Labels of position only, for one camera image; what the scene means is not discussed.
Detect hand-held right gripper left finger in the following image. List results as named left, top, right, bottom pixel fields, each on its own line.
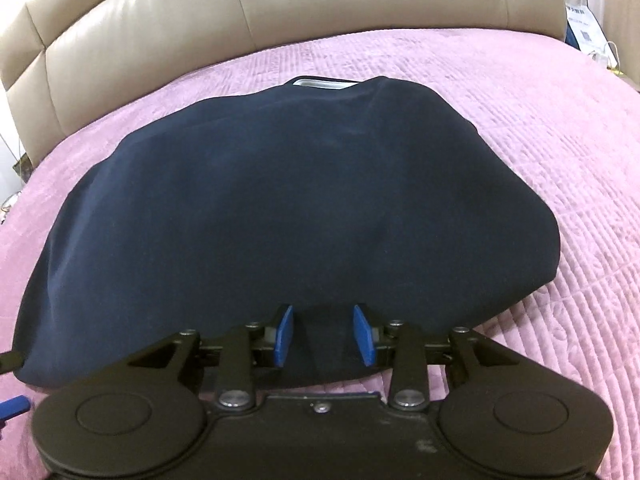
left=125, top=304, right=296, bottom=412

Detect black hoodie with white stripes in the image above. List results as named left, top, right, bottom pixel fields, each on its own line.
left=10, top=75, right=561, bottom=390

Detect beige leather headboard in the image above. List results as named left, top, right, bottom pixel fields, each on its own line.
left=0, top=0, right=566, bottom=161

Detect white charger with cable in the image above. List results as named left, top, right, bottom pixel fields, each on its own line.
left=589, top=41, right=627, bottom=77

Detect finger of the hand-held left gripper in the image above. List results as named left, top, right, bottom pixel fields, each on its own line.
left=0, top=395, right=31, bottom=425
left=0, top=351, right=26, bottom=375

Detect white tote bag blue handles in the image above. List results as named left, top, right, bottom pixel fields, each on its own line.
left=560, top=0, right=609, bottom=54

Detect pink quilted bedspread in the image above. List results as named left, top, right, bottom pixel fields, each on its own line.
left=0, top=27, right=640, bottom=480

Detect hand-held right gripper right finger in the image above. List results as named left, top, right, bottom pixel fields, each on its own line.
left=352, top=304, right=521, bottom=412

